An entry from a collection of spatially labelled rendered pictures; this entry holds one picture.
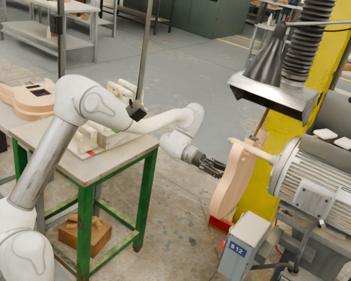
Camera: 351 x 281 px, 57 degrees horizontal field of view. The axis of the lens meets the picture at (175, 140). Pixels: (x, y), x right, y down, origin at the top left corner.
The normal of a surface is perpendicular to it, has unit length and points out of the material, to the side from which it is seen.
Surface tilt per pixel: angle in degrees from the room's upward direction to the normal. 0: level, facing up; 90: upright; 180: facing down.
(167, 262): 0
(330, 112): 90
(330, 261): 90
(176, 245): 0
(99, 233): 0
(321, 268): 90
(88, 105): 55
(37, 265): 70
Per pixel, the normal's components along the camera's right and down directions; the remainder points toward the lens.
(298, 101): -0.23, -0.47
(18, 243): 0.30, -0.80
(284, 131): -0.58, 0.32
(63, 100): -0.50, -0.14
